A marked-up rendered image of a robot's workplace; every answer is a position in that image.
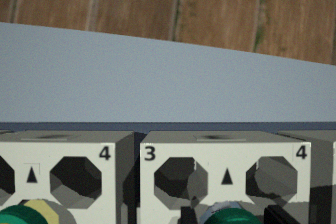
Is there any white bucket adapter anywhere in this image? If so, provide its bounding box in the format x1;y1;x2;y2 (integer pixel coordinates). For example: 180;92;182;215
137;131;311;224
0;130;135;224
277;130;336;224

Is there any grey table surface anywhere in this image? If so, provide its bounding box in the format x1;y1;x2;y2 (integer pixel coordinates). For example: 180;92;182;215
0;22;336;123

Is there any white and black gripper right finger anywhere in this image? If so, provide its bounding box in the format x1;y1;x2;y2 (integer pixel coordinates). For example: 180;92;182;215
264;205;300;224

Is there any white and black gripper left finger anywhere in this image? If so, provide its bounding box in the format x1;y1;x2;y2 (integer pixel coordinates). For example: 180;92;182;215
181;206;198;224

